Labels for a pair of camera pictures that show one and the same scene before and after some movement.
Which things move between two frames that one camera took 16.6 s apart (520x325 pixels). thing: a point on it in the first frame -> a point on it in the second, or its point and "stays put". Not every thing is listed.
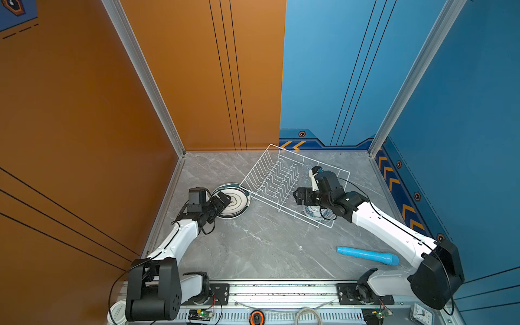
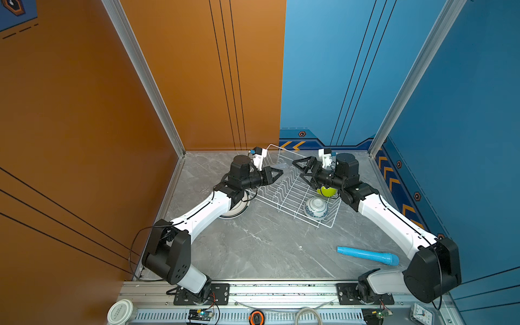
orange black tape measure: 256,317 stays put
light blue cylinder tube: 384,258 stays put
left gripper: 219,206 -> 266,176
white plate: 240,201 stays put
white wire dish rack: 273,177 stays put
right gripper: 307,192 -> 313,162
